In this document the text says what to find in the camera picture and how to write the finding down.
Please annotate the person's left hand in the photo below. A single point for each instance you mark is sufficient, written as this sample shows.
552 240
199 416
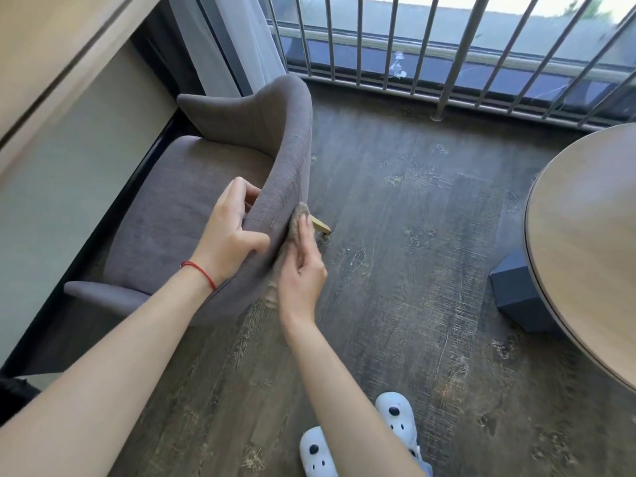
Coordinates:
223 238

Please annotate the person's right hand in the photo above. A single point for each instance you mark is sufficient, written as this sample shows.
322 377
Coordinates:
300 285

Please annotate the person's left thumb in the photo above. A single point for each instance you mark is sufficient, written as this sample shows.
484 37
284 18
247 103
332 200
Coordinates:
254 244

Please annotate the person's right thumb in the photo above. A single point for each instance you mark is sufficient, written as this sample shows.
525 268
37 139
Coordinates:
299 260

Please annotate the grey cleaning cloth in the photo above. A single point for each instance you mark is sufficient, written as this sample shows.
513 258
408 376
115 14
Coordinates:
293 226

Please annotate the grey upholstered chair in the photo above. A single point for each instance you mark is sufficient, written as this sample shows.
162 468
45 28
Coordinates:
189 203

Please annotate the person's right forearm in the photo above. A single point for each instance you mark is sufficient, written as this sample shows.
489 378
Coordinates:
338 402

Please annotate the person's left forearm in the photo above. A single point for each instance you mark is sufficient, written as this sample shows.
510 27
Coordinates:
114 372

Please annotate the white spotted clog shoe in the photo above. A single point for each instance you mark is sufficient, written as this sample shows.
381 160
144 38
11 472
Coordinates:
315 454
397 417

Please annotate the sheer white curtain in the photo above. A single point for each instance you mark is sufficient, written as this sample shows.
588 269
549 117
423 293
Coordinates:
233 39

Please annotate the blue-grey table base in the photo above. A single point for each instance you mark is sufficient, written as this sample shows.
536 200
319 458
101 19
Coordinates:
519 293

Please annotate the grey metal railing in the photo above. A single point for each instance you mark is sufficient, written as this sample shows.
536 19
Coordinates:
449 54

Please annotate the round wooden table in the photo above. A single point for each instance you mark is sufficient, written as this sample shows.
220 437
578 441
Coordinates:
586 233

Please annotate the light wooden desk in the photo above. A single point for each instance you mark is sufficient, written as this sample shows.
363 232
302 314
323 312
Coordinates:
49 39

